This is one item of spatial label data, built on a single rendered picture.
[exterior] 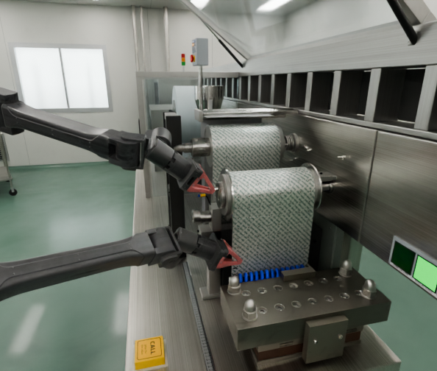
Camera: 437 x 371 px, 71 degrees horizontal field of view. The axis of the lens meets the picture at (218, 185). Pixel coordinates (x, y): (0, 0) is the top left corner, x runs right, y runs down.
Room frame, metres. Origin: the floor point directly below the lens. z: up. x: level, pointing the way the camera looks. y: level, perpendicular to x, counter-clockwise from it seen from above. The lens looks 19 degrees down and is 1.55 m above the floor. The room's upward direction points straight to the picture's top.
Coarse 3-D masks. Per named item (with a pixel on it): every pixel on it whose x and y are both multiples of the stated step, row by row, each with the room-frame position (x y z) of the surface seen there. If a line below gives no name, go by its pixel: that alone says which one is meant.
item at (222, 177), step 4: (312, 172) 0.83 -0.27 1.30; (220, 176) 0.82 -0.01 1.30; (224, 176) 0.78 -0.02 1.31; (220, 180) 0.82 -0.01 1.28; (224, 180) 0.77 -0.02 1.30; (224, 184) 0.77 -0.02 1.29; (228, 184) 0.76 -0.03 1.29; (316, 184) 0.80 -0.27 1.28; (228, 188) 0.75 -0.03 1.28; (316, 188) 0.80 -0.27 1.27; (228, 192) 0.74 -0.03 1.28; (316, 192) 0.80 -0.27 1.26; (228, 196) 0.74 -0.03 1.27; (316, 196) 0.80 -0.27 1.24; (228, 200) 0.74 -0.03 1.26; (228, 204) 0.74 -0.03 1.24; (224, 208) 0.77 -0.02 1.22; (228, 208) 0.74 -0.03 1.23; (224, 212) 0.77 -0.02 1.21; (228, 212) 0.75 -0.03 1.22
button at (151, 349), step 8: (160, 336) 0.62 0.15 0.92; (136, 344) 0.60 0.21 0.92; (144, 344) 0.60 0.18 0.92; (152, 344) 0.60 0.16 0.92; (160, 344) 0.60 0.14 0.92; (136, 352) 0.57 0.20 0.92; (144, 352) 0.57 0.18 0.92; (152, 352) 0.57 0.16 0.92; (160, 352) 0.57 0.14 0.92; (136, 360) 0.55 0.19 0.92; (144, 360) 0.55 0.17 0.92; (152, 360) 0.55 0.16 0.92; (160, 360) 0.56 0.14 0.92; (136, 368) 0.54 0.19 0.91
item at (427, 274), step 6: (420, 258) 0.54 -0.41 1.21; (420, 264) 0.54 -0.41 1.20; (426, 264) 0.52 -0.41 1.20; (432, 264) 0.51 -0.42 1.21; (420, 270) 0.53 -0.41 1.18; (426, 270) 0.52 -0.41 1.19; (432, 270) 0.51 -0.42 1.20; (414, 276) 0.54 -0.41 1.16; (420, 276) 0.53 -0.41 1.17; (426, 276) 0.52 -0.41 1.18; (432, 276) 0.51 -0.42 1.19; (426, 282) 0.52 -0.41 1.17; (432, 282) 0.50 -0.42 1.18; (432, 288) 0.50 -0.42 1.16
